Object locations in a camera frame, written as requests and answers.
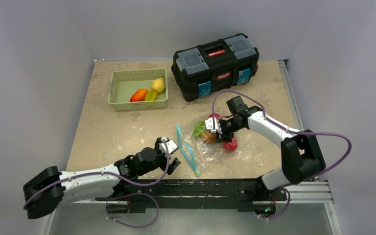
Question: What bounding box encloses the clear zip top bag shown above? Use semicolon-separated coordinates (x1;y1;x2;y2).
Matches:
176;115;254;178

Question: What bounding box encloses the yellow fake pear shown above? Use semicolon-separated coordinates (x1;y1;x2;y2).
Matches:
151;77;166;93

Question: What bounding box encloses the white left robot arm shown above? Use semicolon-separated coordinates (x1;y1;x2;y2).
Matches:
23;137;181;220

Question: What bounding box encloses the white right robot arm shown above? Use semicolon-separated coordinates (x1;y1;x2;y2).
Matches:
210;96;326;199

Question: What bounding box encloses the red fake tomato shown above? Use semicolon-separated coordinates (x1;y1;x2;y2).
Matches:
223;137;238;152

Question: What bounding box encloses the red fake apple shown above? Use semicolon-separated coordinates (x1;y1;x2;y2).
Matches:
208;113;222;120

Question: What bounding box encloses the brown orange fake fruit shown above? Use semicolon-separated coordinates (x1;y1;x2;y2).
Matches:
200;131;216;144

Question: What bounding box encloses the black plastic toolbox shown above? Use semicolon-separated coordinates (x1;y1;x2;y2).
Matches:
171;33;259;102

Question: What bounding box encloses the green perforated plastic basket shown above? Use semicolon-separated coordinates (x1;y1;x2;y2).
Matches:
107;69;168;112

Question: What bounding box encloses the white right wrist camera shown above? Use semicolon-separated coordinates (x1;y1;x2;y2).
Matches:
204;117;222;134

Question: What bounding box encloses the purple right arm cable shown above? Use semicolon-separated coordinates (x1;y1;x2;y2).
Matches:
211;90;353;187

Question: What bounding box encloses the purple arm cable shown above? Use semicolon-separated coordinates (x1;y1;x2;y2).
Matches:
211;90;353;187
23;139;171;210

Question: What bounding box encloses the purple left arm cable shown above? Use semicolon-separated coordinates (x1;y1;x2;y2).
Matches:
23;139;171;210

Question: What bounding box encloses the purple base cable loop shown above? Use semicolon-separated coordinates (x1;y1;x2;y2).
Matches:
106;193;160;229

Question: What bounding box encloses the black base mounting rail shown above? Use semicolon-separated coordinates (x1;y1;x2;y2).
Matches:
95;178;288;215

